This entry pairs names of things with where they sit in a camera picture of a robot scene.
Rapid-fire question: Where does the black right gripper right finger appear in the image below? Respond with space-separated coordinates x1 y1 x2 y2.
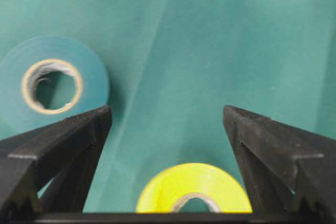
223 105 335 219

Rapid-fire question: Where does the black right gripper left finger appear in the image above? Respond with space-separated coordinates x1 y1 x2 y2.
1 105 112 220

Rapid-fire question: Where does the teal tape roll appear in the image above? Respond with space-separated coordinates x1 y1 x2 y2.
1 36 110 132

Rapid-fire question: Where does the green table cloth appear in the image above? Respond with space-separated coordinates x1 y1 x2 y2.
1 0 335 212

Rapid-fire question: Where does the yellow tape roll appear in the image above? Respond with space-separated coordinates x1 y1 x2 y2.
136 163 253 214

